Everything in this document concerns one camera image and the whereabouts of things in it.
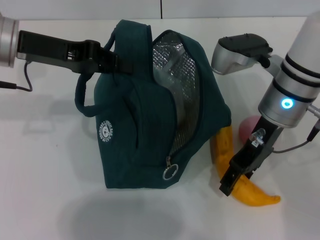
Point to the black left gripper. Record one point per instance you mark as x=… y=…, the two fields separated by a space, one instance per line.
x=55 y=51

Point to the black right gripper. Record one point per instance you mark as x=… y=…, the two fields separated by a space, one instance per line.
x=257 y=150

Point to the yellow toy banana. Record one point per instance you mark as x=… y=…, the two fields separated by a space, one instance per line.
x=225 y=147

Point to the pink toy peach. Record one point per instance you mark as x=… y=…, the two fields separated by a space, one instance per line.
x=247 y=127

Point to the dark teal lunch bag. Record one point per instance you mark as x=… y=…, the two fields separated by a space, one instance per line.
x=145 y=120

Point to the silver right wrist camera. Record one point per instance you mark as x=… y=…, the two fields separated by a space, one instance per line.
x=232 y=60

